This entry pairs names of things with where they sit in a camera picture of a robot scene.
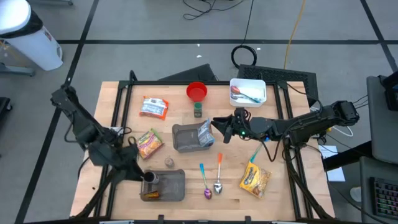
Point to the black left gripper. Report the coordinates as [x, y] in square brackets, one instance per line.
[129, 158]

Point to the grey desk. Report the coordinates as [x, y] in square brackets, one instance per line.
[381, 130]
[366, 174]

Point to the grey translucent plastic tray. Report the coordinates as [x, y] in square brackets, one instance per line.
[186, 138]
[171, 186]

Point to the black chair base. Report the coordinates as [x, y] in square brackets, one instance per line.
[4, 104]

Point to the white trash can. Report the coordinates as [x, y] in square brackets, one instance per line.
[37, 46]

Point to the orange white snack packet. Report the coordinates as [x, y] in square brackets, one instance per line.
[154, 107]

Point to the black desktop device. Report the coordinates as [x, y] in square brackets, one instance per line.
[392, 93]

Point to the black desk support bar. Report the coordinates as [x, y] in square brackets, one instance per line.
[348, 157]

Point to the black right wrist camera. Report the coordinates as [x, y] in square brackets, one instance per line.
[242, 112]

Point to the yellow ramen noodle packet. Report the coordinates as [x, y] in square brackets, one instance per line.
[255, 182]

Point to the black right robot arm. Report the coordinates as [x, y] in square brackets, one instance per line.
[311, 121]

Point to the black computer keyboard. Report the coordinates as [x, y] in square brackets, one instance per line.
[385, 199]

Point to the white plastic bin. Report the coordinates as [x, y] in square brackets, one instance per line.
[253, 87]

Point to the black aluminium table frame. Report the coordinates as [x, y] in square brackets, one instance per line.
[155, 83]

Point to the red plastic bowl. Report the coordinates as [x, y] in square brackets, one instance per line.
[196, 91]

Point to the green-lid spice jar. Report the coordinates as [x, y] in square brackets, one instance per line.
[198, 109]

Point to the black perforated metal case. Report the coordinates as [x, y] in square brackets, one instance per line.
[273, 74]

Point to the brown taco seasoning packet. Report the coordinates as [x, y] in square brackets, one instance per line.
[151, 195]

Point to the white paper sheet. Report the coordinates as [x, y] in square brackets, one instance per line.
[334, 172]

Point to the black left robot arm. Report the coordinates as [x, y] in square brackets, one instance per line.
[81, 121]

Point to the grey metal floor base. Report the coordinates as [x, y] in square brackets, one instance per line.
[15, 71]

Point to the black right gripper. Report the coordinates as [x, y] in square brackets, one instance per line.
[241, 127]

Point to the black slanted panel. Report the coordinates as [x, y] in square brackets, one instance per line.
[196, 74]

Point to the blue silver snack packet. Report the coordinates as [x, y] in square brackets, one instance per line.
[206, 133]

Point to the green-edged ramen noodle packet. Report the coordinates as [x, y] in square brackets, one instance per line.
[150, 144]

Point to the white computer mouse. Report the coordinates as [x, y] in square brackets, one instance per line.
[356, 194]

